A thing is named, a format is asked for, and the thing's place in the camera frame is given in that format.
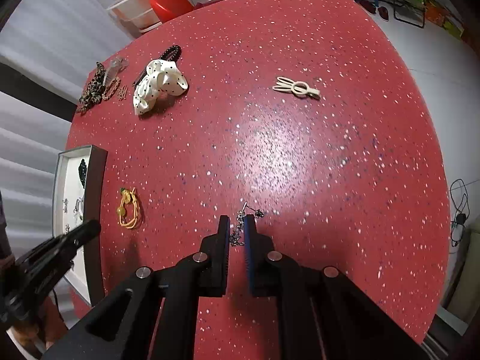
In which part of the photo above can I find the small silver chain earring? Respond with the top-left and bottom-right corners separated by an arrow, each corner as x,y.
229,201 -> 264,246

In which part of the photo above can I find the black beaded barrette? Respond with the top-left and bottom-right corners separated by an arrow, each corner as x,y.
78,159 -> 88,189

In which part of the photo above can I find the person left hand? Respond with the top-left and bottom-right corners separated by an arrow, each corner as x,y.
10,297 -> 68,359

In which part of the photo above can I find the white shallow tray box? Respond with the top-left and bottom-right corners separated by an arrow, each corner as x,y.
52,145 -> 107,306

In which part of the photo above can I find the cream rabbit hair clip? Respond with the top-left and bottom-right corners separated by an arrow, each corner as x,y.
272,76 -> 320,99

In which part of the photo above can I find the small bronze hair clip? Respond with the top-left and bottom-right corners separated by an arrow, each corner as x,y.
117,85 -> 128,101

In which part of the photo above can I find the white dotted scrunchie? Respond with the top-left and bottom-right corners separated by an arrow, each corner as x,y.
133,59 -> 189,116

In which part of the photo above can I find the leopard print scrunchie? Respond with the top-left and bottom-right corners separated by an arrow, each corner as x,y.
76,62 -> 106,114

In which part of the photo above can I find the dark grey snap clip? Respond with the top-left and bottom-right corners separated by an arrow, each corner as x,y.
132,67 -> 146,87

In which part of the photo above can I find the clear plastic hair claw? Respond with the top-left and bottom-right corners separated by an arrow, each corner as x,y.
103,56 -> 128,87

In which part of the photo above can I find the white curtain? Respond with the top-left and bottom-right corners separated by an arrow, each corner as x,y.
1,0 -> 132,244

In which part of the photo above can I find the red plastic chair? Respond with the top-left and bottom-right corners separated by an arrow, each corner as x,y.
150,0 -> 194,23

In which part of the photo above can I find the translucent plastic basin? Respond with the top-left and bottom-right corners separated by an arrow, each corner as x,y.
106,0 -> 189,35

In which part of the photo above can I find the yellow flower cord bracelet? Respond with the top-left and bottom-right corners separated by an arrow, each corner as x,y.
116,187 -> 143,230

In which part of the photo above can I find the braided tan hair tie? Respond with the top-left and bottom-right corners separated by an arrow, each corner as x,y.
101,76 -> 122,102

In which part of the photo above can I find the black cable on floor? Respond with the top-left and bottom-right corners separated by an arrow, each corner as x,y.
448,178 -> 471,248

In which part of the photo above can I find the black spiral hair tie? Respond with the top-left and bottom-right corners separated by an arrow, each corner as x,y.
157,44 -> 184,63

